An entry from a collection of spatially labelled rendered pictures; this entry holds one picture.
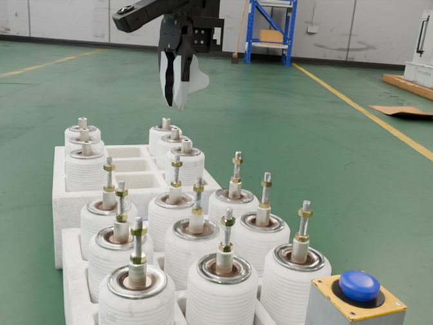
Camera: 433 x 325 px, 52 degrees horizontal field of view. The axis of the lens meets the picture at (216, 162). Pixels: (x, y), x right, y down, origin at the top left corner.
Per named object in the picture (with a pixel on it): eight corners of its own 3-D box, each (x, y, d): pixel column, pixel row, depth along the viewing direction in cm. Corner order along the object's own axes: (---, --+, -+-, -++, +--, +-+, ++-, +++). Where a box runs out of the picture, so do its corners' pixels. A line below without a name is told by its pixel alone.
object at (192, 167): (194, 209, 122) (198, 146, 117) (205, 225, 114) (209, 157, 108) (160, 211, 119) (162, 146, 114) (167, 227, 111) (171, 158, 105)
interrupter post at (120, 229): (125, 245, 65) (125, 224, 64) (110, 242, 66) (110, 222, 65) (131, 237, 68) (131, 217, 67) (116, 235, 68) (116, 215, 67)
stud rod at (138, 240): (142, 273, 56) (144, 218, 53) (135, 275, 55) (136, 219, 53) (139, 269, 56) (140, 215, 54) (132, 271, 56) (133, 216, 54)
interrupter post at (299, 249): (301, 265, 63) (305, 245, 62) (287, 260, 65) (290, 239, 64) (309, 259, 65) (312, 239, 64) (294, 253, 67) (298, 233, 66)
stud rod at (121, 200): (116, 227, 66) (117, 180, 64) (124, 226, 67) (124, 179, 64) (118, 230, 65) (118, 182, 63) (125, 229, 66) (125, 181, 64)
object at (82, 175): (106, 215, 115) (106, 147, 109) (110, 232, 106) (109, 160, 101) (67, 218, 112) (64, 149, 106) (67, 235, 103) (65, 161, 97)
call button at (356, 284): (359, 283, 49) (363, 266, 48) (385, 304, 45) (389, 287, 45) (329, 288, 47) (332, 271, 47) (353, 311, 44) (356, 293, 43)
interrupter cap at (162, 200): (189, 193, 86) (189, 189, 86) (201, 209, 79) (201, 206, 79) (150, 196, 83) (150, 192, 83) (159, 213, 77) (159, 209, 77)
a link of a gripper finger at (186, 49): (194, 81, 70) (193, 23, 68) (185, 81, 69) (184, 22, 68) (180, 81, 74) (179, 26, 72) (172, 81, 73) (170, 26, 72)
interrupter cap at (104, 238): (136, 256, 63) (136, 251, 62) (86, 248, 64) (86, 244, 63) (153, 232, 70) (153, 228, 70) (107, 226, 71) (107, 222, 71)
